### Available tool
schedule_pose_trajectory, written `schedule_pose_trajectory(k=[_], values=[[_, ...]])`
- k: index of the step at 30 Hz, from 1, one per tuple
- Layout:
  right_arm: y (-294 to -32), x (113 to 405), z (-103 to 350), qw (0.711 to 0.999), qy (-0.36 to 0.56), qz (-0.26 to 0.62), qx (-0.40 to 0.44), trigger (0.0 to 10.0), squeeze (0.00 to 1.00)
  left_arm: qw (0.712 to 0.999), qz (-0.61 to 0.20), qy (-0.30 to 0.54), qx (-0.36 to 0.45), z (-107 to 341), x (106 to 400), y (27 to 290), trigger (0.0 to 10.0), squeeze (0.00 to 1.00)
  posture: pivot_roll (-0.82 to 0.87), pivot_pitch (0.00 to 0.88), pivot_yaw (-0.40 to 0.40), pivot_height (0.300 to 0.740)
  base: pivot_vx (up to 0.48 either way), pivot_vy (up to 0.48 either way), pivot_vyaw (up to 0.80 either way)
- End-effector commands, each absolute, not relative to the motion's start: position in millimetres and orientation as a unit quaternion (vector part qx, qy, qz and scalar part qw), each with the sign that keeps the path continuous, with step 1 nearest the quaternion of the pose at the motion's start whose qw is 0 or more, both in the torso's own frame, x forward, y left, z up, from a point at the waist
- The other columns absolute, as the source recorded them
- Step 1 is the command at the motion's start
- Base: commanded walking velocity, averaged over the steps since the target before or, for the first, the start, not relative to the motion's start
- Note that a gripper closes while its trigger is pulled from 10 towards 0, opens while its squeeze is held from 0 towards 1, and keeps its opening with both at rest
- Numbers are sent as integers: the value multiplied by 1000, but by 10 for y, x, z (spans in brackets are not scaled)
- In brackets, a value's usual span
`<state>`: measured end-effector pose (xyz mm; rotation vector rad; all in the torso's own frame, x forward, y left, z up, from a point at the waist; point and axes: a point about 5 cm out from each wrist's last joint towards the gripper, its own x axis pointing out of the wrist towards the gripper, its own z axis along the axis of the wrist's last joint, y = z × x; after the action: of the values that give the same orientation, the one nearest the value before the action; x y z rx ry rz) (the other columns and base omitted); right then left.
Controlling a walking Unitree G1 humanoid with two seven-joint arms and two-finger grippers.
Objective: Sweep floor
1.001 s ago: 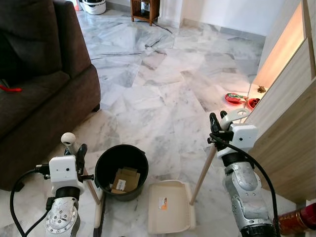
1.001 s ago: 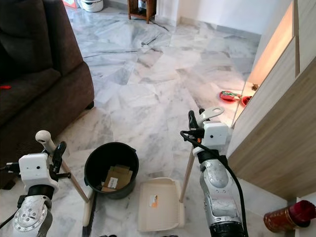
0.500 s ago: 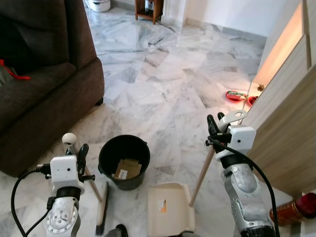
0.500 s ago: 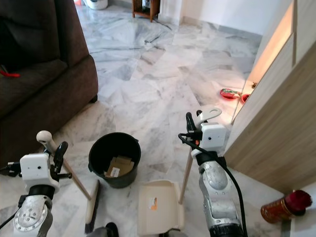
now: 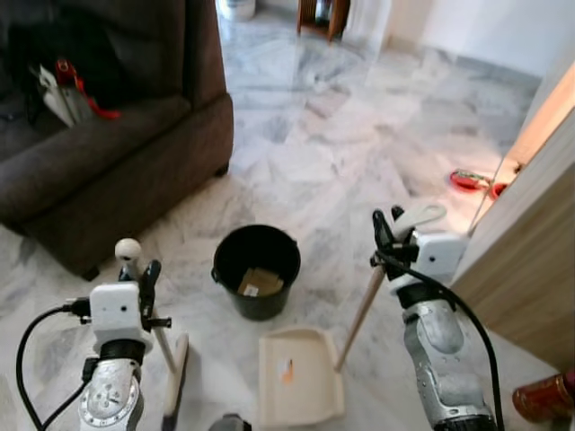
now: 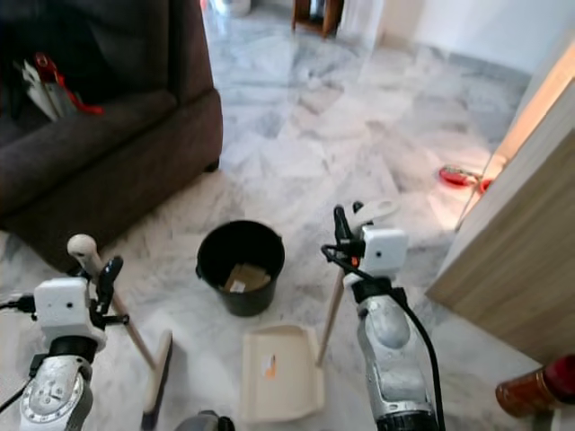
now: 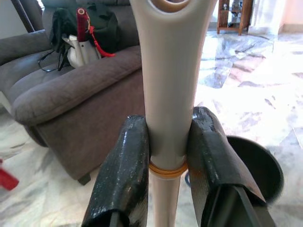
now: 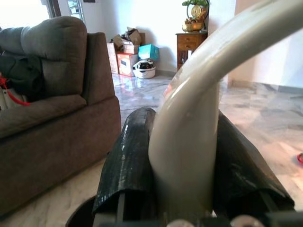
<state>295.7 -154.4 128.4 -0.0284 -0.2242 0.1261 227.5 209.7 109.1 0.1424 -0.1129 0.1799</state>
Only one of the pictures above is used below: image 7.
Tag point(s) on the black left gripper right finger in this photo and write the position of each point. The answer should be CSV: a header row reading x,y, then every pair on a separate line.
x,y
213,165

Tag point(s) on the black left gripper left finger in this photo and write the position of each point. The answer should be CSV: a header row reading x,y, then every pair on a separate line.
x,y
123,170

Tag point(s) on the beige broom with purple bristles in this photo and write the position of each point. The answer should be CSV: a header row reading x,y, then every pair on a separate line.
x,y
169,82

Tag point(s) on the black round bin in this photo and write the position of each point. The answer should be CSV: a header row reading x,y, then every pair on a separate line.
x,y
262,170

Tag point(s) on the grey brown fabric sofa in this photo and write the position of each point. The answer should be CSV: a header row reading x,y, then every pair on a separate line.
x,y
82,101

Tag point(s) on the red plastic object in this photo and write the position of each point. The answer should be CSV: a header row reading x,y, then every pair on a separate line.
x,y
7,178

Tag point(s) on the black fabric bag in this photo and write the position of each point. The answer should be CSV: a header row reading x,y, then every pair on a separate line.
x,y
106,30

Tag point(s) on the red rolled mat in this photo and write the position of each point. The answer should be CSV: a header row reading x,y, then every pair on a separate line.
x,y
81,23

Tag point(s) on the brown wooden cabinet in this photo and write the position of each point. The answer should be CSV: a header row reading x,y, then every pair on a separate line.
x,y
242,14

